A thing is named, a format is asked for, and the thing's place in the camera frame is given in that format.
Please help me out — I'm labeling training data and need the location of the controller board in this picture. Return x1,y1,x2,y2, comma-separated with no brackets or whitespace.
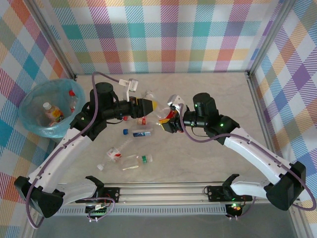
85,203,111,223
224,202,244,220

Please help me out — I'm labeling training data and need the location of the clear bottle blue label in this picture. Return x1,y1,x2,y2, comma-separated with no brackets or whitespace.
122,127,155,138

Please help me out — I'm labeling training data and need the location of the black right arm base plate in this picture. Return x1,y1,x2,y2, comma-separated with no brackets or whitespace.
207,185,253,202

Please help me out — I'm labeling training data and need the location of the clear bottle green label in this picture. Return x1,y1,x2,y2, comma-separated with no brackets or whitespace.
119,153,154,171

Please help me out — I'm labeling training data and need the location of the left controller board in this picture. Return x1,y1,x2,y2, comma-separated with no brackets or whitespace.
85,203,111,223

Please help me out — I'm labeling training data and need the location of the round metal bin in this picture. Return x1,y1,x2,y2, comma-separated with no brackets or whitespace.
47,127,75,145

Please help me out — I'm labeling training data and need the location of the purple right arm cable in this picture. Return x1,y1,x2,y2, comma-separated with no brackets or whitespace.
178,103,314,219

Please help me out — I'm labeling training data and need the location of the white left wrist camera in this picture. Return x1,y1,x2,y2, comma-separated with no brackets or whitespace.
118,78,139,101

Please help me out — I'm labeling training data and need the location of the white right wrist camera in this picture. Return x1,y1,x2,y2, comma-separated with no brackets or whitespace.
167,94,186,112

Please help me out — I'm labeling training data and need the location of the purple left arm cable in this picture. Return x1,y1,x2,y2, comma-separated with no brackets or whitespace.
25,71,124,228

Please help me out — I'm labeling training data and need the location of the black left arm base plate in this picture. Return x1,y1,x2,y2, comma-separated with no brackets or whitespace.
75,186,121,204

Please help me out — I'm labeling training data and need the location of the slotted grey cable duct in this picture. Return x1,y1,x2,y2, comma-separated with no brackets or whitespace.
38,207,228,216

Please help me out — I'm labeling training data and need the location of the right controller board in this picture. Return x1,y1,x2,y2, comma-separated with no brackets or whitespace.
224,202,244,220

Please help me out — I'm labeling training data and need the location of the aluminium side rail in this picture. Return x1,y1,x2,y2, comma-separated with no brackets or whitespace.
246,71,285,183

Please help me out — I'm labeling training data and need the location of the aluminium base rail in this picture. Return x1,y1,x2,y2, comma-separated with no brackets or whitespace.
27,182,301,206

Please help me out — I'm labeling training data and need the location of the clear bottle red white label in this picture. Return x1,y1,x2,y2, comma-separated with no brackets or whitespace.
96,138,132,172

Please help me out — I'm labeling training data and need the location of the aluminium frame post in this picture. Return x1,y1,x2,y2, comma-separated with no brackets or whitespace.
247,0,297,78
27,0,78,82

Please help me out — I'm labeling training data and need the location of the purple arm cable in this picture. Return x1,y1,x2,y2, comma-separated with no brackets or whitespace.
25,71,124,228
178,103,314,219

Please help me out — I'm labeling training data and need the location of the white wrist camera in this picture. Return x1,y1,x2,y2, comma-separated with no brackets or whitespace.
118,78,139,101
167,94,186,112

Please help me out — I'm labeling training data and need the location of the blue-bagged trash bin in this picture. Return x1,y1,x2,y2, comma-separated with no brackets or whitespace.
17,78,86,139

